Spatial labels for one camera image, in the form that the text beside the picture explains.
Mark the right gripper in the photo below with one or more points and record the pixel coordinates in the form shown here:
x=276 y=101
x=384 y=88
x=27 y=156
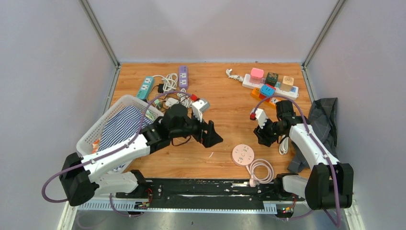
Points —
x=264 y=138

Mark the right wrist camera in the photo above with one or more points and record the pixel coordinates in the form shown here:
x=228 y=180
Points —
x=261 y=117

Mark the striped blue white cloth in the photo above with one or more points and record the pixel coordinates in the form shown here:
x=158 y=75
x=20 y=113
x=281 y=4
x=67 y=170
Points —
x=120 y=127

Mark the blue cube socket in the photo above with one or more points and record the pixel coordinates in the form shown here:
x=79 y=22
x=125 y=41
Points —
x=267 y=91

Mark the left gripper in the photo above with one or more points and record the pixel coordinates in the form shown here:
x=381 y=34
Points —
x=209 y=138

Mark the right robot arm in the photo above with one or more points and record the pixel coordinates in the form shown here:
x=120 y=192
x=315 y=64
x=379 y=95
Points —
x=330 y=184

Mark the dark grey cloth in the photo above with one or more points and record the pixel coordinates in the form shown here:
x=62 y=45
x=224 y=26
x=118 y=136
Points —
x=322 y=118

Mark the purple power strip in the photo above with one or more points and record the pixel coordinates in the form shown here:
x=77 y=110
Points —
x=183 y=77

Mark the pink cube socket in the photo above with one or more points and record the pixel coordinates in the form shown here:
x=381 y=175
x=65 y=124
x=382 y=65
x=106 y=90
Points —
x=256 y=76

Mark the white plastic basket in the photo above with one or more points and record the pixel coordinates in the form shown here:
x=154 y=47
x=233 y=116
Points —
x=85 y=144

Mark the white long power strip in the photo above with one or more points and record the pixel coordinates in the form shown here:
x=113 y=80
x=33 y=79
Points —
x=292 y=94

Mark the red cube socket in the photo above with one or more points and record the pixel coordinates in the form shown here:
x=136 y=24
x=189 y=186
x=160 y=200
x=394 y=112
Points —
x=265 y=95

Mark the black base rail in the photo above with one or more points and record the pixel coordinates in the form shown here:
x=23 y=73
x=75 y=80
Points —
x=227 y=194

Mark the dark green cube socket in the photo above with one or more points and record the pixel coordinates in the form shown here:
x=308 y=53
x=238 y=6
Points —
x=271 y=79

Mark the black power adapter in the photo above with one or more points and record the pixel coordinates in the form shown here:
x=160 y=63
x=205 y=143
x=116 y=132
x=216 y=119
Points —
x=161 y=88

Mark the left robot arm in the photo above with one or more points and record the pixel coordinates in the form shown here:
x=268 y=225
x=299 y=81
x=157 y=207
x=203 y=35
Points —
x=84 y=177

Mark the beige cube socket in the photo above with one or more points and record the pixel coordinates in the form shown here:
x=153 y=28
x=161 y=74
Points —
x=286 y=83

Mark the pink round socket hub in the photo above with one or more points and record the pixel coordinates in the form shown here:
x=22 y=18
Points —
x=242 y=155

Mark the teal power strip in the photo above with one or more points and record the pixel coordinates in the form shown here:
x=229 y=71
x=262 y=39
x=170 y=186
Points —
x=145 y=88

